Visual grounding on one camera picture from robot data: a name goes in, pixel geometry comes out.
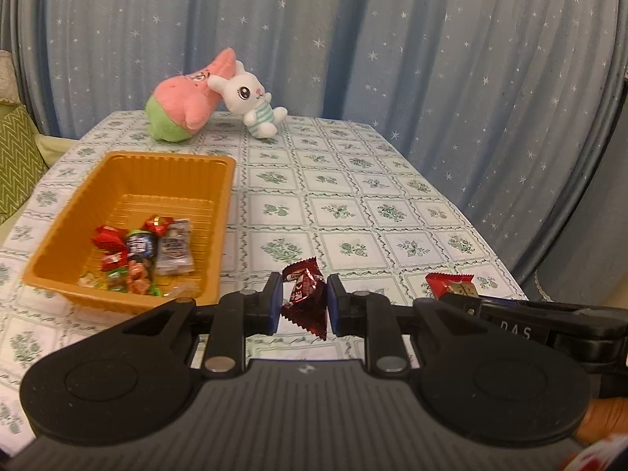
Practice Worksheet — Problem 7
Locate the clear candy wrapper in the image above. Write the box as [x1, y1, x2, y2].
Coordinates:
[169, 281, 202, 301]

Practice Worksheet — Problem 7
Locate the green zigzag cushion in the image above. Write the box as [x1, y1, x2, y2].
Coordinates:
[0, 105, 50, 217]

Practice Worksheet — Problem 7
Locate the green snack packet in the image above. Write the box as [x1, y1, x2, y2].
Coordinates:
[124, 228, 164, 298]

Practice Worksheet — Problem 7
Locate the yellow clear wrapped candy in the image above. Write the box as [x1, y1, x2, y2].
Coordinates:
[77, 271, 124, 292]

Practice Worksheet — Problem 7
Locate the red white clothing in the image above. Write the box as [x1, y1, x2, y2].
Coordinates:
[559, 434, 628, 471]

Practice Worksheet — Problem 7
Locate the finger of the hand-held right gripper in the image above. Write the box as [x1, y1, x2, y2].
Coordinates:
[438, 293, 482, 318]
[478, 298, 628, 314]

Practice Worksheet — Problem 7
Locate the floral checked tablecloth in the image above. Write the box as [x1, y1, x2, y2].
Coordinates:
[0, 110, 529, 455]

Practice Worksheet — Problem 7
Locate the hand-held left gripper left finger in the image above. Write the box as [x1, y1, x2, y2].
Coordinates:
[118, 271, 285, 380]

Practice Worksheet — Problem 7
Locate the person's right hand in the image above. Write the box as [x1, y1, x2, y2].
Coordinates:
[575, 396, 628, 446]

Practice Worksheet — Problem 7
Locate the red snack packet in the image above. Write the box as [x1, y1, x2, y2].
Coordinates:
[425, 272, 478, 301]

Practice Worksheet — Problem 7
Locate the orange plastic tray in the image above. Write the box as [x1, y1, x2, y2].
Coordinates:
[22, 152, 237, 316]

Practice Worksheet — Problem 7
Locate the silver snack packet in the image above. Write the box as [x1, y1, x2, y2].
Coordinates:
[155, 219, 196, 276]

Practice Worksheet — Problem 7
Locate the pink starfish plush toy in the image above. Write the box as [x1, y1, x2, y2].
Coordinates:
[144, 47, 237, 144]

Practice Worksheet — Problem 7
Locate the grey lace-trimmed cover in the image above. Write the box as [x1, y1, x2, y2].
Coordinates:
[532, 235, 628, 306]

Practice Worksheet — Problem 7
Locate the beige embroidered cushion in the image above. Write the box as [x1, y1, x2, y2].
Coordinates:
[0, 49, 21, 107]

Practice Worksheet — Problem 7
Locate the white rabbit plush toy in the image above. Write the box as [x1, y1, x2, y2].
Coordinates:
[208, 59, 289, 139]

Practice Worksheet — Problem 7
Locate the light green sofa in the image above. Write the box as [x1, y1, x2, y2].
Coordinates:
[0, 103, 78, 230]

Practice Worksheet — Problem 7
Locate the dark red candy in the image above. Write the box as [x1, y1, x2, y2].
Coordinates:
[279, 258, 329, 342]

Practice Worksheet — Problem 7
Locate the blue starry curtain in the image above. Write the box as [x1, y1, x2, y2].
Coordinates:
[0, 0, 628, 305]

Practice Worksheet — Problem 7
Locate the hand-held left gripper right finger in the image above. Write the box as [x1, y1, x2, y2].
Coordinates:
[326, 272, 492, 380]

